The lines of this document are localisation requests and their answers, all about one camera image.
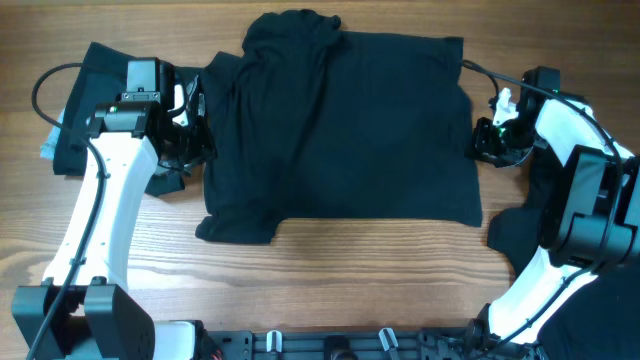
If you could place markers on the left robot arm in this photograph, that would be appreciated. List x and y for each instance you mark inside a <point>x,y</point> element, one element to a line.
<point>82,308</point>

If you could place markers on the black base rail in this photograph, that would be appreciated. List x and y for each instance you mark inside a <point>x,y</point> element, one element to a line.
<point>426,344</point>

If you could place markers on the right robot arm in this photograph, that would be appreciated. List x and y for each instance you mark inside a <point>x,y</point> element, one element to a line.
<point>589,224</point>

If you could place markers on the pile of black clothes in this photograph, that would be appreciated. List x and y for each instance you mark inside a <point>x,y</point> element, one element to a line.
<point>601,320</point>

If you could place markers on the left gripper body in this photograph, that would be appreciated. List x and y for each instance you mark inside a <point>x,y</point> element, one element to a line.
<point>195,144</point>

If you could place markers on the black polo shirt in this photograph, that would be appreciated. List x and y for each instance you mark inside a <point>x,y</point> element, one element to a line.
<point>313,121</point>

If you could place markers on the folded grey garment underneath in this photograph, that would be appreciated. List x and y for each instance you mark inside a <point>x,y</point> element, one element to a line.
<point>47,149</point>

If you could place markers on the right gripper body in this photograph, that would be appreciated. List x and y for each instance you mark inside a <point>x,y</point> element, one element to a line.
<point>486,145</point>

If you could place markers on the folded black shirt with logo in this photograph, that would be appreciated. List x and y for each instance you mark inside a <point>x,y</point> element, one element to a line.
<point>117,92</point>

